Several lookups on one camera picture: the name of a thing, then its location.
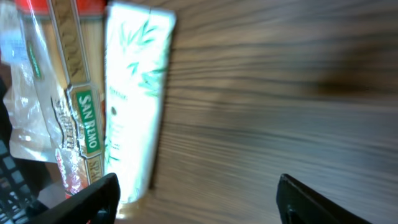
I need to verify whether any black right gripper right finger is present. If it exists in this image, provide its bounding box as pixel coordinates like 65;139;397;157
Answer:
276;174;369;224

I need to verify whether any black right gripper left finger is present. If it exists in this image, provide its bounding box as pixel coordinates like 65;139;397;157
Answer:
29;173;121;224

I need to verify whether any beige vacuum food pouch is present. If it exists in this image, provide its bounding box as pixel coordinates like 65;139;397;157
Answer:
1;1;55;163

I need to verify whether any white bamboo print tube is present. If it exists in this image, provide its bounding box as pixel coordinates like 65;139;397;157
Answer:
104;1;177;203

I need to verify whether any grey plastic shopping basket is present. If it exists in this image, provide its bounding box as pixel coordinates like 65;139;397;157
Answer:
0;77;53;224

